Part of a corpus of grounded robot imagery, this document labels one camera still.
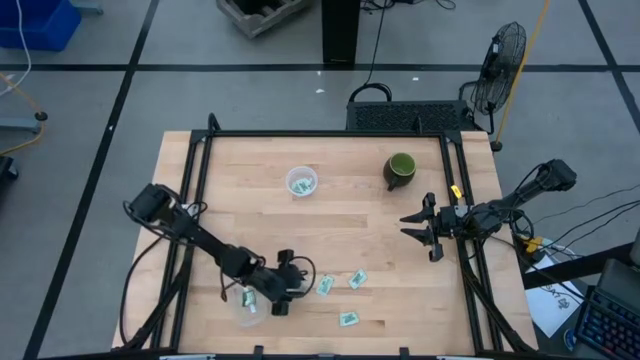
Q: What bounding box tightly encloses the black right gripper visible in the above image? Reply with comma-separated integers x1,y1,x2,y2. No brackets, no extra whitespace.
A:
398,192,471,263

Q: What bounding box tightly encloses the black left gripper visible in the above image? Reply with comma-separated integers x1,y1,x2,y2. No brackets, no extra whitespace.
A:
252,248,309,318

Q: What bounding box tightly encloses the clear oval plastic container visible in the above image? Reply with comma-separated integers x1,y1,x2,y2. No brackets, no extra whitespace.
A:
228,284,271,329

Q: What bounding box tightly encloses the dark green ceramic mug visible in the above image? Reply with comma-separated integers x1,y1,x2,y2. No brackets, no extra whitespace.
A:
382,152,418,193

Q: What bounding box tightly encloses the clear round plastic cup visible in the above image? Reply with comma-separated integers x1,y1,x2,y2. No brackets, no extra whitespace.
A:
285,165,320,199

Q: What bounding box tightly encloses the yellow power plug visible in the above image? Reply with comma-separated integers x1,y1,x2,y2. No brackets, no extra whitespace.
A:
519,234,544,254

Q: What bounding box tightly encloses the black perforated computer case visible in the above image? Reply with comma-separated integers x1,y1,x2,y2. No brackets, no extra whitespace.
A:
345,99,475,133

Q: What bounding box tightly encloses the white printed paper sheet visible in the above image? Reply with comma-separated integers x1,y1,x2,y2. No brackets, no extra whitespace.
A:
524,254,586,339

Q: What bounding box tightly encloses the black metal bar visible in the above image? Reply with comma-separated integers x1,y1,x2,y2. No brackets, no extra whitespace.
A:
522,241,636,291

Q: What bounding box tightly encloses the black floor fan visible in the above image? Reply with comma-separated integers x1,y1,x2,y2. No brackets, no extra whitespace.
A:
458,21,528,137

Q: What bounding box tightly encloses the black laptop case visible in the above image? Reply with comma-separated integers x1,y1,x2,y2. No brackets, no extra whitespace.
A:
597,258,640,314

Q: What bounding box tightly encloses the backlit computer keyboard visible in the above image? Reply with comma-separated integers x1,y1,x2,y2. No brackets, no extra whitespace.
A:
574,288,640,360

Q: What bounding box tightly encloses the black upright tower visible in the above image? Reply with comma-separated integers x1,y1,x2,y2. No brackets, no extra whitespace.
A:
321,0,362,65

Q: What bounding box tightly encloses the black caster foot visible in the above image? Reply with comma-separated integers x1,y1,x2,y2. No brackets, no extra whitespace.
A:
0,155,20,182

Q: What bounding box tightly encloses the grey metal stand foot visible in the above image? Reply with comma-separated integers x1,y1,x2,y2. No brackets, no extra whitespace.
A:
0,117,44,134

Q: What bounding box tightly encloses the blue plastic bin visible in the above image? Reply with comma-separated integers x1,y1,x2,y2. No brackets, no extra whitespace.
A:
0,0,83,52

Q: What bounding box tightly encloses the yellow cord with black base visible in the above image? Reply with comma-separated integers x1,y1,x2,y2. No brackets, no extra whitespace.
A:
0,72,49,157
490,0,552,153

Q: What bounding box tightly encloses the black aluminium table frame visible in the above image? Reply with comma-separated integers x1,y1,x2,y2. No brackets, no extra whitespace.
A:
117,112,539,357

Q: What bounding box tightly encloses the black computer case cable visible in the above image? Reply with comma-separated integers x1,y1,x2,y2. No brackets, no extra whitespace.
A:
348,0,396,104

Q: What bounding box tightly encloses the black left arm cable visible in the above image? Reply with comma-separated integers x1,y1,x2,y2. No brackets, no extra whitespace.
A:
118,234,169,349

